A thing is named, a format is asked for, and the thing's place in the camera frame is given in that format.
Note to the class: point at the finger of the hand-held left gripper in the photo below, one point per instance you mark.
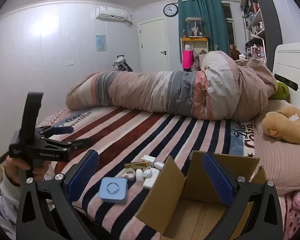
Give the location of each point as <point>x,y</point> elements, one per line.
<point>75,143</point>
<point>60,130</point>

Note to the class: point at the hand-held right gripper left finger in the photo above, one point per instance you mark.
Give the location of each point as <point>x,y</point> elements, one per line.
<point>82,176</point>

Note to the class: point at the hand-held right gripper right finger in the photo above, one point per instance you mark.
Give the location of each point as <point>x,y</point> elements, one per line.
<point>218,180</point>

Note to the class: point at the brown cardboard box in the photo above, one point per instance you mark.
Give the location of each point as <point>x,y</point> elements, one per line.
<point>190,197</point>

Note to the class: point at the person's left forearm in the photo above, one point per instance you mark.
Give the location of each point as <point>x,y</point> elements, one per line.
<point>1,210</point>

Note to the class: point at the person's left hand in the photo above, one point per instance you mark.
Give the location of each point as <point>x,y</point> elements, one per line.
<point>16,166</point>

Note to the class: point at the blue square case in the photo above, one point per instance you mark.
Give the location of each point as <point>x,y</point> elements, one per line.
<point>113,190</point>

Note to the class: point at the beige tape roll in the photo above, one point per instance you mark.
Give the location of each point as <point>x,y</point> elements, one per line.
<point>128,173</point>

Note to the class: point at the gold rectangular bar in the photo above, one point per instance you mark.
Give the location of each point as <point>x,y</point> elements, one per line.
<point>136,165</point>

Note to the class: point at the striped printed blanket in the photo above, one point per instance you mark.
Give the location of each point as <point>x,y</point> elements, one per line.
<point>130,135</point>

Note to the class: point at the small white bottle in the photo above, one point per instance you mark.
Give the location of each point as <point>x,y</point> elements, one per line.
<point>139,175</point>

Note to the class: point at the white capsule case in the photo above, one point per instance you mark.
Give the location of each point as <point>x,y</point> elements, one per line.
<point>159,165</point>

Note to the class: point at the pink ribbed pillow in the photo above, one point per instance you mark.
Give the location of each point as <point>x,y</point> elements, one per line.
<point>282,165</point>

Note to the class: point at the white flat box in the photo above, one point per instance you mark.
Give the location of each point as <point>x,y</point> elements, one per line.
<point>149,183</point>

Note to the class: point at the white round lidded jar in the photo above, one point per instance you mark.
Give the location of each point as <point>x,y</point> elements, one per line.
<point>150,173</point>

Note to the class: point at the white power adapter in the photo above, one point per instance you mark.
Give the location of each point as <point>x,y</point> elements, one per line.
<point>148,160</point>

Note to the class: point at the tan plush toy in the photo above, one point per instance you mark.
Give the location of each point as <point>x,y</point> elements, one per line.
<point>285,127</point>

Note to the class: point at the pink grey striped quilt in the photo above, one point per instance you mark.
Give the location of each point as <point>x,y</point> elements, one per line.
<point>165,92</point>

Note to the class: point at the green plush toy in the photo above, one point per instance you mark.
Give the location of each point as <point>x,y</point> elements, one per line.
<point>281,91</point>

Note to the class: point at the pink paper bag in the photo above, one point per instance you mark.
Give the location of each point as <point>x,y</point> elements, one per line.
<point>187,58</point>

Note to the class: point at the white door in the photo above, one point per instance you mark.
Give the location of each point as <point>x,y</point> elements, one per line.
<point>153,45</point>

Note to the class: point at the white air conditioner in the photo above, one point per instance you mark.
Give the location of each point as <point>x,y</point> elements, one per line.
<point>111,12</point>

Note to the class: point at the white bed headboard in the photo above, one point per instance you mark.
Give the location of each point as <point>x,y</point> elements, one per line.
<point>293,65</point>

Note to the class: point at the yellow shelf cabinet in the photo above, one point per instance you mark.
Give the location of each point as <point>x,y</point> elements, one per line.
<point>195,43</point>

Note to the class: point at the glass display case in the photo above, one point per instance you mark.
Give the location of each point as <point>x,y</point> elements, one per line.
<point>194,27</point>

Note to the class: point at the teal curtain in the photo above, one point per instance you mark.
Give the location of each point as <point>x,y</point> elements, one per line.
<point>202,20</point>

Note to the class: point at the black white shelf unit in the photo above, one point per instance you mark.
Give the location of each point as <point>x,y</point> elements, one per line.
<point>261,17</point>

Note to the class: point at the white wall switch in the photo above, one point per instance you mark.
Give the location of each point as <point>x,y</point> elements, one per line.
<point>69,63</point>

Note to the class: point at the small blue wall poster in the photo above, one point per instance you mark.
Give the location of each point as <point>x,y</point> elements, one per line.
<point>101,43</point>

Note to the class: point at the black round wall clock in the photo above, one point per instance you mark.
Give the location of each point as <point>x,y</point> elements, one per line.
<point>170,10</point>

